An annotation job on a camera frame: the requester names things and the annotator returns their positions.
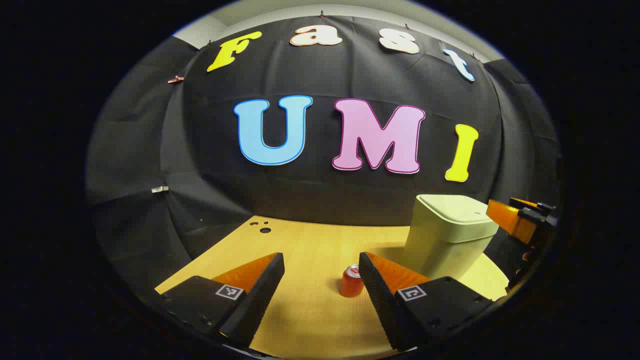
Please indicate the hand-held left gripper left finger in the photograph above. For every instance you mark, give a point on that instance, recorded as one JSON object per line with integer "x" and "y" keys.
{"x": 260, "y": 295}

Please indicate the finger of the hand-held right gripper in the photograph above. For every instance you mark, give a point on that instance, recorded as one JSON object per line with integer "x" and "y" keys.
{"x": 510, "y": 219}

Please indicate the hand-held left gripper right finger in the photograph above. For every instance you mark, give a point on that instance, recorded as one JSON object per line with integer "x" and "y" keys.
{"x": 377, "y": 295}

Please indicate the orange pop can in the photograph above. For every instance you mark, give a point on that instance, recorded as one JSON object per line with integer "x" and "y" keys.
{"x": 351, "y": 286}

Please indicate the green desktop garbage bin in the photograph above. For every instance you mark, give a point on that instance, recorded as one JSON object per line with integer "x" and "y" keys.
{"x": 445, "y": 235}

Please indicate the wooden desktop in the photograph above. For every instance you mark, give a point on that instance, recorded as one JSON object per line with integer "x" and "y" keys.
{"x": 315, "y": 250}

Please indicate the black backdrop cloth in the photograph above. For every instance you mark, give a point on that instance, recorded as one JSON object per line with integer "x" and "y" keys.
{"x": 320, "y": 200}

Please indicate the silver metal clip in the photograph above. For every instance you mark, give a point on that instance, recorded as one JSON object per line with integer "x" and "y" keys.
{"x": 159, "y": 189}

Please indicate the copper metal clip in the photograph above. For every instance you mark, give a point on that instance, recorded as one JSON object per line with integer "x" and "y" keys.
{"x": 175, "y": 79}

